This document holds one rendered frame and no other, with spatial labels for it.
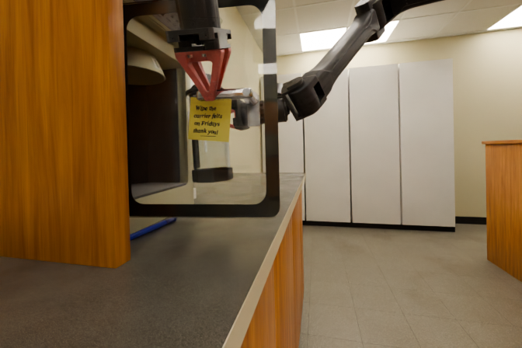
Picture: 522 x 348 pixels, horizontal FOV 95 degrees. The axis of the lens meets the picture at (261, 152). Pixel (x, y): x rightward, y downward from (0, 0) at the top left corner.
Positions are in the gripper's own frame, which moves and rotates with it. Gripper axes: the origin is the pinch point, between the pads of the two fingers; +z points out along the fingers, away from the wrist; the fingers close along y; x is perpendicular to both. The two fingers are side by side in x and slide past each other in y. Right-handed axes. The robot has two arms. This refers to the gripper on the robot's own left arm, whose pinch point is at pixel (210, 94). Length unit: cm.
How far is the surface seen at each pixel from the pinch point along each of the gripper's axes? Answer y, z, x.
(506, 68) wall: -342, 49, 297
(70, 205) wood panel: 11.0, 13.9, -21.5
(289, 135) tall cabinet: -290, 118, 6
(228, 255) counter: 9.9, 24.2, 2.2
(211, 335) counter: 25.3, 17.3, 5.3
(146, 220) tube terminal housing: -2.2, 28.3, -20.7
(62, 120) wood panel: 5.5, 1.8, -22.6
